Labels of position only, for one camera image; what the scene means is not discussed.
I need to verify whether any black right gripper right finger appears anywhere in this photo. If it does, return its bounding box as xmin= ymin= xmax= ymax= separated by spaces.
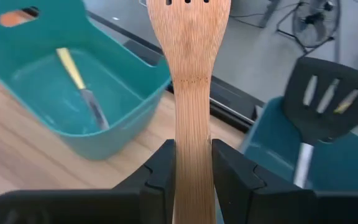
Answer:
xmin=211 ymin=138 xmax=317 ymax=224

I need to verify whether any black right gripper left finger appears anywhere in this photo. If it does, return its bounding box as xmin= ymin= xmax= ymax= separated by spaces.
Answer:
xmin=113 ymin=138 xmax=177 ymax=224

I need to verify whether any wooden slotted spoon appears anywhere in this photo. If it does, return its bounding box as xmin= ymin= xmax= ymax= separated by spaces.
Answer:
xmin=145 ymin=0 xmax=232 ymax=224

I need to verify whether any black slotted spatula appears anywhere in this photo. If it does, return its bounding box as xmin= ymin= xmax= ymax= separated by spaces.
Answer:
xmin=282 ymin=56 xmax=358 ymax=189

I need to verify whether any yellow-handled knife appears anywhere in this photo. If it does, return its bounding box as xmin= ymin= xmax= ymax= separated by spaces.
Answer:
xmin=55 ymin=47 xmax=110 ymax=131

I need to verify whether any dark teal plastic bin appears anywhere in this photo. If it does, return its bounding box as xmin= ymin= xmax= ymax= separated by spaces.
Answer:
xmin=240 ymin=95 xmax=358 ymax=192

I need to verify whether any light teal plastic bin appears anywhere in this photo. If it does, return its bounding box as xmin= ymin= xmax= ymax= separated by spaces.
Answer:
xmin=0 ymin=0 xmax=172 ymax=161

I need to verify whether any black floor fan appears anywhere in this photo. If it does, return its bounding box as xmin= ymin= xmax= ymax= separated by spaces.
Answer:
xmin=275 ymin=0 xmax=343 ymax=57

